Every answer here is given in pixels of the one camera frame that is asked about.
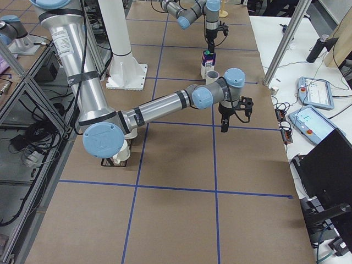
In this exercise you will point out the aluminium frame post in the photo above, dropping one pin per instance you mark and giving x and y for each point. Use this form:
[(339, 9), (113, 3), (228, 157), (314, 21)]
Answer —
[(286, 39)]

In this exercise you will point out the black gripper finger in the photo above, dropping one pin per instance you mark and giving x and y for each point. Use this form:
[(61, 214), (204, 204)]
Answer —
[(211, 46), (225, 124)]

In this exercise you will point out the white home mug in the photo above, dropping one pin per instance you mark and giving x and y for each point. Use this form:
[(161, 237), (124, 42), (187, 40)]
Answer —
[(123, 154), (211, 76)]

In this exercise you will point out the black wire cup rack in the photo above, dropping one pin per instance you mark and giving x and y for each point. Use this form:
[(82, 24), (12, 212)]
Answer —
[(108, 162)]

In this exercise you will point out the wooden mug tree stand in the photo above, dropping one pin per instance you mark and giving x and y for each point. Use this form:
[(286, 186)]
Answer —
[(223, 13)]

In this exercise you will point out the teach pendant tablet far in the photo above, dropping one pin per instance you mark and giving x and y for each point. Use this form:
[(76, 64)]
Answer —
[(315, 92)]

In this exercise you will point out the blue Pascual milk carton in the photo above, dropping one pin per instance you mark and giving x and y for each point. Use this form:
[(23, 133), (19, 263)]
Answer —
[(207, 62)]

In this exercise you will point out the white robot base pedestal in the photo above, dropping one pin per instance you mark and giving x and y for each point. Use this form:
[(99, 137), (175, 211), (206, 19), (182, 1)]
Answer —
[(125, 72)]

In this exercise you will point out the teach pendant tablet near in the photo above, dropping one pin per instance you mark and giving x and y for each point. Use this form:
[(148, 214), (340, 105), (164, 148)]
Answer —
[(313, 124)]

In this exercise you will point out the white cup bottom on rack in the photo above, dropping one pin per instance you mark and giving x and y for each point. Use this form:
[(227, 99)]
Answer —
[(133, 134)]

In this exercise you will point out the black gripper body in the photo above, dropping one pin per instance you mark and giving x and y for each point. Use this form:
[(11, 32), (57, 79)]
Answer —
[(225, 111), (210, 35)]

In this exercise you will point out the white HOME mug on rack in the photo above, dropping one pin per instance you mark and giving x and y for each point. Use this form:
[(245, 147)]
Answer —
[(123, 154)]

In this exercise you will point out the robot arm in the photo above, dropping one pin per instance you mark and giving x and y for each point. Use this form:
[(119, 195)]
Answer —
[(210, 10), (104, 128)]

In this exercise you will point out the teach pendant tablet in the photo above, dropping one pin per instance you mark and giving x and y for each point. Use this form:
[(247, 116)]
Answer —
[(315, 92), (313, 124)]

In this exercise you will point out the black cylindrical bottle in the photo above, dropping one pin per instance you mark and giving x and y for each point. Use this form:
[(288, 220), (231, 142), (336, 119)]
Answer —
[(317, 48)]

